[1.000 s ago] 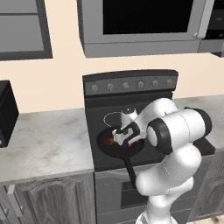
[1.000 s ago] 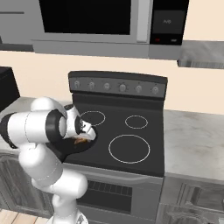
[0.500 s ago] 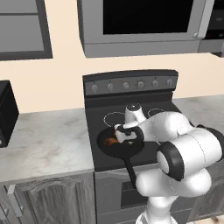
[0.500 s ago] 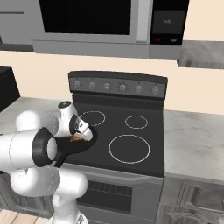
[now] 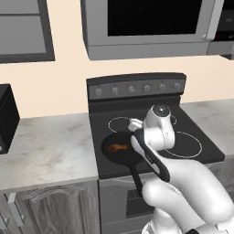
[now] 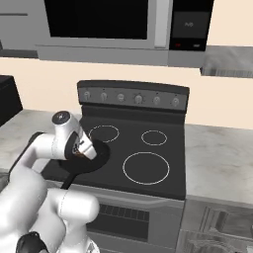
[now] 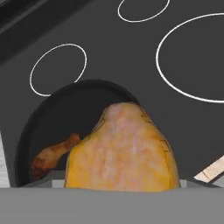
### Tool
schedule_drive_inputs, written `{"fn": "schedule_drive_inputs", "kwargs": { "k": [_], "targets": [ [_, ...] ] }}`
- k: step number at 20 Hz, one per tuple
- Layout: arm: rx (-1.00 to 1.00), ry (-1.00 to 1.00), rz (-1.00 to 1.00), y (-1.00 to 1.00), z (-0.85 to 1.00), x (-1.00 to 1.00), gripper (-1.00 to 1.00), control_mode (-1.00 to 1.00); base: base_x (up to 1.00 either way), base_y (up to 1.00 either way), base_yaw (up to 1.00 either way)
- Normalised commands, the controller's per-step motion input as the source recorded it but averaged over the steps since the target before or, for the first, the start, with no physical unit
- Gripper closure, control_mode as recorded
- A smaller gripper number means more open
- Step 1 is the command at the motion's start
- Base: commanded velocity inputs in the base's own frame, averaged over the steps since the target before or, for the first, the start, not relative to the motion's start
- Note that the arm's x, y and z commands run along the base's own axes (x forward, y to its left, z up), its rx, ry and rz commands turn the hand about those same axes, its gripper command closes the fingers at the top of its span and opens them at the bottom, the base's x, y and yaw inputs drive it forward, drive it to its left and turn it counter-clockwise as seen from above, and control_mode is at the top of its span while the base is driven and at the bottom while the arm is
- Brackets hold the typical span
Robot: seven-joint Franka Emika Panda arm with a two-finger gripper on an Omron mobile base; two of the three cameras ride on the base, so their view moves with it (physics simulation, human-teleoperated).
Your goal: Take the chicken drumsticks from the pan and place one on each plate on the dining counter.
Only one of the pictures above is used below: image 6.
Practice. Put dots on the grey marbled drawer front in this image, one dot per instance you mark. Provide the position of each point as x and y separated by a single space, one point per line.
224 219

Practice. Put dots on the grey microwave oven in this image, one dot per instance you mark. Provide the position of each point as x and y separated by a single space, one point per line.
184 54

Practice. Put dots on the black stove with hob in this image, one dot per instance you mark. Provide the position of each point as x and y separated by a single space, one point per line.
148 178

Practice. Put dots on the grey marbled wall cupboard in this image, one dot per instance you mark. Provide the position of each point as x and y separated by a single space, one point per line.
227 62

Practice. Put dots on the black countertop appliance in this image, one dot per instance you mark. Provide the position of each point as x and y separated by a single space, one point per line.
8 99

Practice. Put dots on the black frying pan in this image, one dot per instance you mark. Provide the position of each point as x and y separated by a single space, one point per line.
99 159

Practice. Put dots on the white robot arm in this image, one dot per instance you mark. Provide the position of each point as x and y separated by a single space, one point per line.
23 204

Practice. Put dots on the microwave door with dark window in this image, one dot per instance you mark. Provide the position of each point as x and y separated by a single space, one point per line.
99 19

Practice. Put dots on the grey marbled cupboard door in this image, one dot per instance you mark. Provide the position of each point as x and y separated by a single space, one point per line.
204 245

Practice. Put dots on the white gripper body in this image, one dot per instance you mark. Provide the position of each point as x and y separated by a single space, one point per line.
90 148

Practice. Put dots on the grey oven door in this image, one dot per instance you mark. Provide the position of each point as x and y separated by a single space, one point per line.
161 227

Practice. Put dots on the grey stove knob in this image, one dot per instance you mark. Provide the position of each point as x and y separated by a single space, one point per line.
103 96
156 100
121 98
138 98
175 101
87 96

